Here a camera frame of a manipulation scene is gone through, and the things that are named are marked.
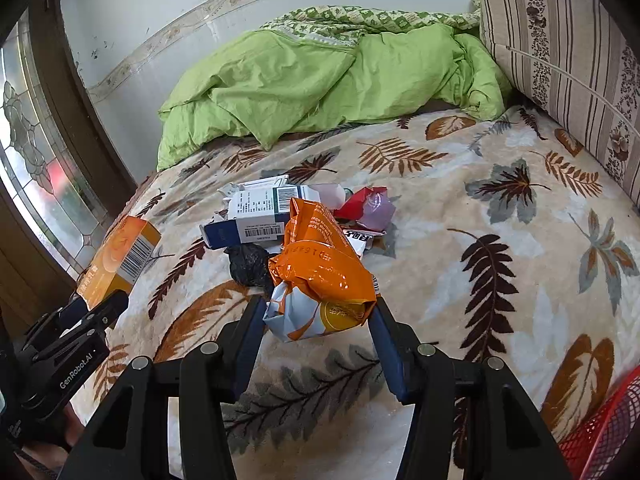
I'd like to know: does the orange snack bag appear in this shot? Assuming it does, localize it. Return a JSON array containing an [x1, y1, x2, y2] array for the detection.
[[264, 198, 378, 342]]

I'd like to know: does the red mesh trash basket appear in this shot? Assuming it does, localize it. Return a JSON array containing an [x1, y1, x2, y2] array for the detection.
[[559, 366, 639, 479]]

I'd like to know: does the orange medicine box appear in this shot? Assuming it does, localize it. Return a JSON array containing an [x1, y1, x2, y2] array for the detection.
[[77, 216, 160, 310]]

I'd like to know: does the stained glass window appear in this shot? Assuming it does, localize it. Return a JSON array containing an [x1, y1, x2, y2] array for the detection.
[[1, 14, 111, 280]]

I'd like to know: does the leaf pattern fleece blanket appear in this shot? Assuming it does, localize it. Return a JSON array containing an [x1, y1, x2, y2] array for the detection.
[[72, 107, 639, 479]]

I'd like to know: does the black crumpled plastic bag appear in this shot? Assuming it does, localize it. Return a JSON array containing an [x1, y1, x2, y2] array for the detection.
[[224, 243, 274, 296]]

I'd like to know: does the blue white carton box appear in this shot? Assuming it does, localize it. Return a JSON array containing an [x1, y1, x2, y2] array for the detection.
[[201, 185, 320, 249]]

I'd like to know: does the red white snack wrapper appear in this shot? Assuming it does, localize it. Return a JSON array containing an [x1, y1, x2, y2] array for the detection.
[[343, 229, 386, 258]]

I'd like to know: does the red purple foil wrapper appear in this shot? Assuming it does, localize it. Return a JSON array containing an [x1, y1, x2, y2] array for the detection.
[[333, 186, 396, 232]]

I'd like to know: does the white flat box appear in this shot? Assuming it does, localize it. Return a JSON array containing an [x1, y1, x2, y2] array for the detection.
[[217, 174, 288, 200]]

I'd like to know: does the green quilt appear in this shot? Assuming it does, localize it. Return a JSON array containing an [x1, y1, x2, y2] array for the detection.
[[157, 6, 511, 170]]

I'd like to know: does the striped floral cushion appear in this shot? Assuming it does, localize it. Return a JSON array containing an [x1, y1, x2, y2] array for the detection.
[[480, 0, 639, 200]]

